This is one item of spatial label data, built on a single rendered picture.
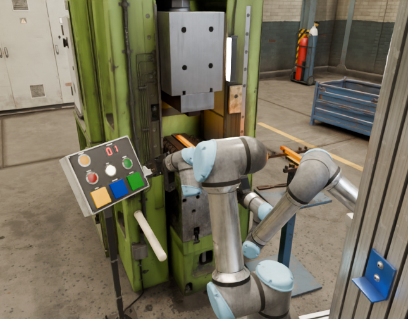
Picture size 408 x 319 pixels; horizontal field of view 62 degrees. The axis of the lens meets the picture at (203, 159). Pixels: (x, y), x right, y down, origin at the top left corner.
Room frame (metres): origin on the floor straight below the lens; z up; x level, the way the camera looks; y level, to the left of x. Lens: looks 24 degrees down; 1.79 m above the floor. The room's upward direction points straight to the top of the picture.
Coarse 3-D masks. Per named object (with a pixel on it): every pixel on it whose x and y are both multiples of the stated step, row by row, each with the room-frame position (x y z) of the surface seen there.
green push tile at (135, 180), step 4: (136, 172) 1.50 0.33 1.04; (128, 176) 1.46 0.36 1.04; (132, 176) 1.47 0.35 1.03; (136, 176) 1.48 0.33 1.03; (128, 180) 1.44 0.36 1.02; (132, 180) 1.46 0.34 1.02; (136, 180) 1.47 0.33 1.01; (140, 180) 1.48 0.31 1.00; (132, 184) 1.44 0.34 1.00; (136, 184) 1.46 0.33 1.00; (140, 184) 1.47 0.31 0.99; (132, 188) 1.43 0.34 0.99; (136, 188) 1.45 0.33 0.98
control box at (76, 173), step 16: (112, 144) 1.51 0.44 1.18; (128, 144) 1.57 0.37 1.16; (64, 160) 1.34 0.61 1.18; (96, 160) 1.41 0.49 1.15; (112, 160) 1.46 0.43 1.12; (80, 176) 1.32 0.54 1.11; (112, 176) 1.41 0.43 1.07; (80, 192) 1.29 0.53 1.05; (112, 192) 1.36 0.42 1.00; (128, 192) 1.41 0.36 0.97; (96, 208) 1.27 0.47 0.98
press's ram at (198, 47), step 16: (160, 16) 1.84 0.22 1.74; (176, 16) 1.75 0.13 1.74; (192, 16) 1.78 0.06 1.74; (208, 16) 1.82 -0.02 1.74; (160, 32) 1.85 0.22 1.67; (176, 32) 1.75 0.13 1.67; (192, 32) 1.78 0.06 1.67; (208, 32) 1.82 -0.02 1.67; (160, 48) 1.86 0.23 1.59; (176, 48) 1.75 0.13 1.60; (192, 48) 1.78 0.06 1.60; (208, 48) 1.82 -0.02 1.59; (160, 64) 1.87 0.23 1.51; (176, 64) 1.74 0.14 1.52; (192, 64) 1.78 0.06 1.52; (208, 64) 1.82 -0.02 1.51; (160, 80) 1.88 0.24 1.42; (176, 80) 1.74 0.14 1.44; (192, 80) 1.78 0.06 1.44; (208, 80) 1.82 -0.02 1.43
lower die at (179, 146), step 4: (164, 136) 2.15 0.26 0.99; (168, 136) 2.15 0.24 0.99; (172, 136) 2.15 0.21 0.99; (184, 136) 2.15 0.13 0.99; (188, 136) 2.15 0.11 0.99; (168, 140) 2.08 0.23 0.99; (172, 140) 2.08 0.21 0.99; (176, 140) 2.08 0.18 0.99; (188, 140) 2.08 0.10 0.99; (164, 144) 2.03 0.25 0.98; (168, 144) 2.03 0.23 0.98; (172, 144) 2.01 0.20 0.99; (176, 144) 2.00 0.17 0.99; (180, 144) 2.00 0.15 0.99; (184, 144) 1.98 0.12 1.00; (192, 144) 1.98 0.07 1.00; (196, 144) 2.00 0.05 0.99; (164, 148) 2.01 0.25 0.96; (168, 148) 1.96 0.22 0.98; (172, 148) 1.96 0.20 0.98; (176, 148) 1.94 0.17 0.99; (180, 148) 1.94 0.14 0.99; (172, 152) 1.90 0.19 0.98
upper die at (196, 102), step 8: (168, 96) 1.91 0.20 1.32; (176, 96) 1.80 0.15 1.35; (184, 96) 1.76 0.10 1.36; (192, 96) 1.78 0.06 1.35; (200, 96) 1.80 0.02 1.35; (208, 96) 1.82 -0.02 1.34; (176, 104) 1.80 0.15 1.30; (184, 104) 1.76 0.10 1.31; (192, 104) 1.78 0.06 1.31; (200, 104) 1.80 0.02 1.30; (208, 104) 1.83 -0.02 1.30; (184, 112) 1.76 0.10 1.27
